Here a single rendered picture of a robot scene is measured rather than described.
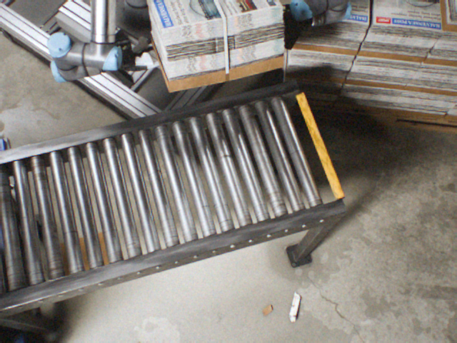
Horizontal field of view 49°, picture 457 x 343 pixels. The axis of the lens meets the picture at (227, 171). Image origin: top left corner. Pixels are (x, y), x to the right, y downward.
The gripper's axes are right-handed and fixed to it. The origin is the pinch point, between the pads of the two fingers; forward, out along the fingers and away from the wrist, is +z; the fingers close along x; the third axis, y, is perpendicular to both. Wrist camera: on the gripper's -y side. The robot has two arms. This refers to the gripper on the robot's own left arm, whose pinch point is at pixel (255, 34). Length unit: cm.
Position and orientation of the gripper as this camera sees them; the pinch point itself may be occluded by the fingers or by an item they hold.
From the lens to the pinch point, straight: 184.9
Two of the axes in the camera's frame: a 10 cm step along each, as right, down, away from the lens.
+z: -9.6, 2.6, -1.4
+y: -0.7, -6.6, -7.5
